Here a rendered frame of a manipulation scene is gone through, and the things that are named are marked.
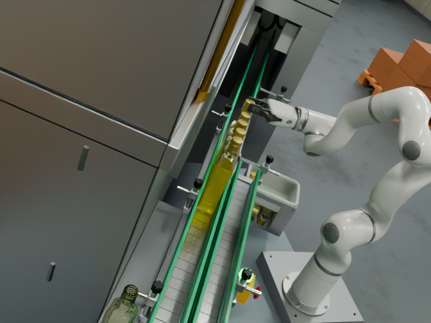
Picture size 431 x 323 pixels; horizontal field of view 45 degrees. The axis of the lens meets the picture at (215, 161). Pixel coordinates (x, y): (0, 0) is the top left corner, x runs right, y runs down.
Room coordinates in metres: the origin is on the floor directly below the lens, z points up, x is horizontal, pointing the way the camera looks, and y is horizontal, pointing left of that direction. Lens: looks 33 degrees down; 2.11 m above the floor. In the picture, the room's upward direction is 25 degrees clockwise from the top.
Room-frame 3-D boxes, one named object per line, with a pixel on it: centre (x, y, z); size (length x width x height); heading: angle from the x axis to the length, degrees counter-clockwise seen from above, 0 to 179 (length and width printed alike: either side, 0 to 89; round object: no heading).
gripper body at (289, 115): (1.65, -0.14, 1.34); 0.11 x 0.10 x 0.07; 108
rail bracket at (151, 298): (0.86, 0.02, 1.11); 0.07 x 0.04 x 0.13; 92
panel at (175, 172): (1.76, 0.12, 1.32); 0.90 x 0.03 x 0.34; 2
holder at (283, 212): (1.75, -0.22, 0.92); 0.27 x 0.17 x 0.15; 92
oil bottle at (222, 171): (1.38, -0.03, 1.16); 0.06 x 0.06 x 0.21; 3
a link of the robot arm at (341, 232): (1.43, -0.49, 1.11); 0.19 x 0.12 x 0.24; 135
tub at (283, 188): (1.75, -0.24, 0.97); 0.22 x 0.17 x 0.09; 92
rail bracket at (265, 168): (1.63, -0.15, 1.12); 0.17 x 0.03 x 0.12; 92
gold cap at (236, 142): (1.38, -0.03, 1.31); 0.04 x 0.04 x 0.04
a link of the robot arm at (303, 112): (1.67, -0.20, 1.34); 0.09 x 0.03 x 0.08; 18
